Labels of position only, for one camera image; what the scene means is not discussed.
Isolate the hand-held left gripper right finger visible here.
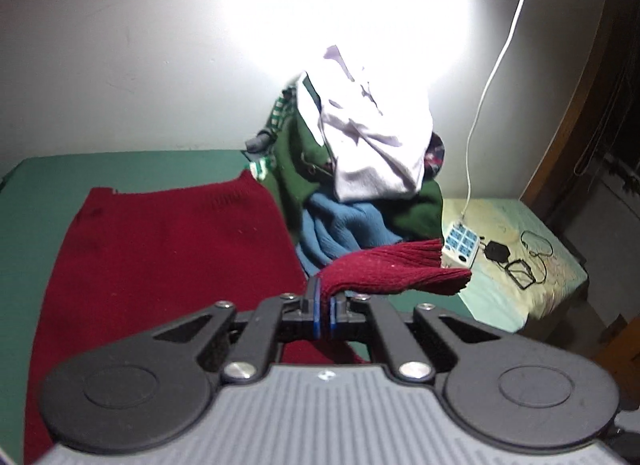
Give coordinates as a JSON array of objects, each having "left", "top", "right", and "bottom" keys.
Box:
[{"left": 326, "top": 294, "right": 504, "bottom": 388}]

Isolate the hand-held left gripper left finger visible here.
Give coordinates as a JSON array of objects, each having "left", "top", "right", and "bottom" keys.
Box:
[{"left": 154, "top": 278, "right": 322, "bottom": 387}]

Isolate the red knit sweater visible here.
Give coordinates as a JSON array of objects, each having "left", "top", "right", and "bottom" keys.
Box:
[{"left": 24, "top": 170, "right": 473, "bottom": 463}]

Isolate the blue knit garment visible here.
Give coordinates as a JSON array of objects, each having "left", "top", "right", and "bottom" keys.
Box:
[{"left": 295, "top": 192, "right": 406, "bottom": 281}]

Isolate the white power strip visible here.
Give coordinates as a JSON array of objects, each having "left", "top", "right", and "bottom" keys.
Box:
[{"left": 442, "top": 220, "right": 482, "bottom": 268}]

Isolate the dark green striped-trim garment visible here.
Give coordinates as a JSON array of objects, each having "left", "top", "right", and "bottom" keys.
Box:
[{"left": 242, "top": 87, "right": 446, "bottom": 241}]

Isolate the pale floral bed sheet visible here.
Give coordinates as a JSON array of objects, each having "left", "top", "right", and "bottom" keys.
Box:
[{"left": 440, "top": 197, "right": 590, "bottom": 338}]

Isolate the black power adapter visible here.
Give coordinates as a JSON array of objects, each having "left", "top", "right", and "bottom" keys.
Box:
[{"left": 482, "top": 240, "right": 511, "bottom": 262}]

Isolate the white garment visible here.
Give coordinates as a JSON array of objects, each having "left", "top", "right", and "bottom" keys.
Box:
[{"left": 297, "top": 45, "right": 435, "bottom": 203}]

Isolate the grey cloth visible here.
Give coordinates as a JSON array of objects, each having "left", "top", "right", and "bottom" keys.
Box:
[{"left": 245, "top": 130, "right": 273, "bottom": 153}]

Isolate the dark patterned garment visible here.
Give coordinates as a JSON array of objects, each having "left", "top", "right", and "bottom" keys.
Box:
[{"left": 422, "top": 131, "right": 447, "bottom": 180}]

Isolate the green cloth cover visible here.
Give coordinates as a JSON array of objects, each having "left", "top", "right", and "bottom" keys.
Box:
[{"left": 0, "top": 149, "right": 481, "bottom": 465}]

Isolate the black thin cable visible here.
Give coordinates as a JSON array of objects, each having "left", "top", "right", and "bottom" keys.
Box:
[{"left": 502, "top": 230, "right": 553, "bottom": 290}]

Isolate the white power cable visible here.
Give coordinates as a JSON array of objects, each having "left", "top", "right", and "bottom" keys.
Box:
[{"left": 462, "top": 0, "right": 533, "bottom": 223}]

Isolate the wooden door frame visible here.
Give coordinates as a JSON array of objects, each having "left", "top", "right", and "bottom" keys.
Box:
[{"left": 520, "top": 0, "right": 640, "bottom": 256}]

